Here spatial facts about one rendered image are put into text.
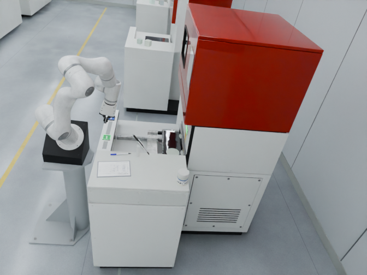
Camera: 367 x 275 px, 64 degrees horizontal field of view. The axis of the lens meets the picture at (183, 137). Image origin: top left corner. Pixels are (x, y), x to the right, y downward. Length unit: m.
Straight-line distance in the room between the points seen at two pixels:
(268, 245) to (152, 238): 1.23
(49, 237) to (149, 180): 1.25
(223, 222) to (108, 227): 1.07
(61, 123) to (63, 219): 1.32
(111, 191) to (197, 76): 0.87
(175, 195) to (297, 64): 1.09
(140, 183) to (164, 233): 0.49
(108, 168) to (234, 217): 1.27
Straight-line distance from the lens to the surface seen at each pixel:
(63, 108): 1.69
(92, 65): 1.60
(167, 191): 1.84
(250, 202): 2.57
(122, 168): 1.95
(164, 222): 2.08
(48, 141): 2.24
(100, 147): 2.13
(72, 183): 2.39
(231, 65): 1.78
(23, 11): 8.35
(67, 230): 2.86
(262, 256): 2.92
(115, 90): 1.95
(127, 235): 2.20
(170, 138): 2.34
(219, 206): 2.54
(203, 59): 1.74
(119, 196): 1.88
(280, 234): 3.14
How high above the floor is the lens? 2.29
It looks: 36 degrees down
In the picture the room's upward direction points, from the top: 10 degrees clockwise
